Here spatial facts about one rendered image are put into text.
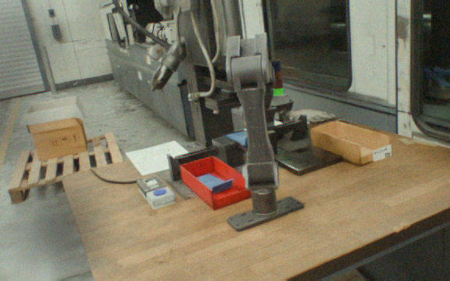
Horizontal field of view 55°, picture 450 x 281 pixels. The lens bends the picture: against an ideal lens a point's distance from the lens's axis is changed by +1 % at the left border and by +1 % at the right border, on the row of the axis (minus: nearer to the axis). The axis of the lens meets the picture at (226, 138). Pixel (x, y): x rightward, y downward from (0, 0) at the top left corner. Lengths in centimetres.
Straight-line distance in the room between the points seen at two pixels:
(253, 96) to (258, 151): 14
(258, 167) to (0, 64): 966
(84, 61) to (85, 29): 71
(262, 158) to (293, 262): 26
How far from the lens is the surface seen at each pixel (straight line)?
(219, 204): 119
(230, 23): 139
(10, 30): 1047
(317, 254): 97
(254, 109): 100
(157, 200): 125
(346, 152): 142
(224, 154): 143
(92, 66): 1059
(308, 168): 135
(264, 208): 109
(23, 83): 1054
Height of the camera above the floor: 144
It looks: 18 degrees down
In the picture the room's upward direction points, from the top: 8 degrees counter-clockwise
